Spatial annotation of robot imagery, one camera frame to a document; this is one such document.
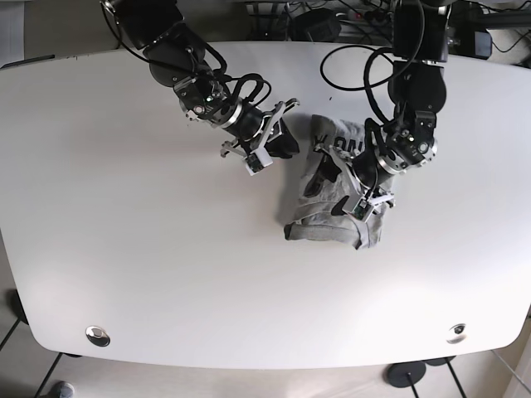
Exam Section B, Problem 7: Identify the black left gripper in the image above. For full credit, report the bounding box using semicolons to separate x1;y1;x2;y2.
304;143;395;216

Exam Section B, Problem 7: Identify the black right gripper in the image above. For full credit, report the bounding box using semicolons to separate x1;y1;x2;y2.
218;98;300;159

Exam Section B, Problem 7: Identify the grey T-shirt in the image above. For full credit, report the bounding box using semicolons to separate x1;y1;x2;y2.
284;114;386;250

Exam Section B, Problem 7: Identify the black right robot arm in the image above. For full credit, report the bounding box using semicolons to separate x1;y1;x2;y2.
100;1;300;169

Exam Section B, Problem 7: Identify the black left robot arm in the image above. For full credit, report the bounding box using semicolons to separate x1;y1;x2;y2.
312;1;451;222

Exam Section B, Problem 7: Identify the right silver table grommet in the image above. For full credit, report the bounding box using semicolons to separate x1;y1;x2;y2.
446;323;467;344

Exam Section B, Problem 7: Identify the silver table grommet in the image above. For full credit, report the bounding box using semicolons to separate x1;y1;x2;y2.
446;323;467;344
85;325;110;347

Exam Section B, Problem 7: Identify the black round stand base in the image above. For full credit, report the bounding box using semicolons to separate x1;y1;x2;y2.
383;362;426;388

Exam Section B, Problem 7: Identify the left silver table grommet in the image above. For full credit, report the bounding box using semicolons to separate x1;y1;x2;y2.
85;325;110;347

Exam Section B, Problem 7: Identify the black left table leg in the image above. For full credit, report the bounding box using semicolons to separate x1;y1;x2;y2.
0;289;29;351

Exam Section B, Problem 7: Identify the grey shoe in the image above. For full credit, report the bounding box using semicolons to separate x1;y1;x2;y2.
45;381;75;398

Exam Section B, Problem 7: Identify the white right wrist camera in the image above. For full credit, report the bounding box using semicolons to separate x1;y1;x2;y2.
244;148;273;176

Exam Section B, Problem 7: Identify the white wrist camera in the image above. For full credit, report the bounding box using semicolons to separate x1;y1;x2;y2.
244;148;273;176
343;196;375;222

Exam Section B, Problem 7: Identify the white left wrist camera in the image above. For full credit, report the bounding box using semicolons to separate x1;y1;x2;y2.
343;196;375;222

